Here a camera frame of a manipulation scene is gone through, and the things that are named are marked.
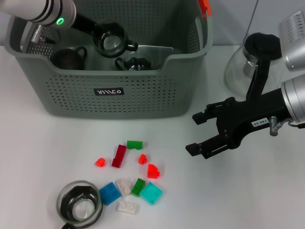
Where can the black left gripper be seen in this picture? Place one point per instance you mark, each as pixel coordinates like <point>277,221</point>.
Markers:
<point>85,25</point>

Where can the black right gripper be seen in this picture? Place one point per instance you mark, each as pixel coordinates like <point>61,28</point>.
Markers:
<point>252,114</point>

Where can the glass teacup with black holder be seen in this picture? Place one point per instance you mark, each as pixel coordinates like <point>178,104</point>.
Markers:
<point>138,64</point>
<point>110,44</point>
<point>81,207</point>

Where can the large red toy brick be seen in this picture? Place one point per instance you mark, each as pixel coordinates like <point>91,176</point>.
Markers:
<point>153,171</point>

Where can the teal toy plate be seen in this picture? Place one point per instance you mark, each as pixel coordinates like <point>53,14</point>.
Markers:
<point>151,194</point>

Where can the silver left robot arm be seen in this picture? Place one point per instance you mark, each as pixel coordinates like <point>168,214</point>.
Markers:
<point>35,9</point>

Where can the grey perforated storage basket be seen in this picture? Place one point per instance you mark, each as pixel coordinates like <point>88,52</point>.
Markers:
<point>119,105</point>

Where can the dark clay teapot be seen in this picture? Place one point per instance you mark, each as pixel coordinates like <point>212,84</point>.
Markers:
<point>66,60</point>

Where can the small red toy brick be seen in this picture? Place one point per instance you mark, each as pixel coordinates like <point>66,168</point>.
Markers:
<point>100,162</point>
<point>142,159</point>

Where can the green sloped toy brick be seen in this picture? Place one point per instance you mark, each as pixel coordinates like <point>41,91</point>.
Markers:
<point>138,187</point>

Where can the long dark red toy brick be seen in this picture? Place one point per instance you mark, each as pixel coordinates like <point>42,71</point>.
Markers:
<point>119,156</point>

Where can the white toy brick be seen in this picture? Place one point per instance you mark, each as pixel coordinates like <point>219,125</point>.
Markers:
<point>123,187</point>

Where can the white flat toy plate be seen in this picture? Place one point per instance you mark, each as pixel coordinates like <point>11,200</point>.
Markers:
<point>127,207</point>

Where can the blue flat toy plate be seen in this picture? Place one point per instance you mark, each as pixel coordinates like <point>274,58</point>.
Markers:
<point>109,193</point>

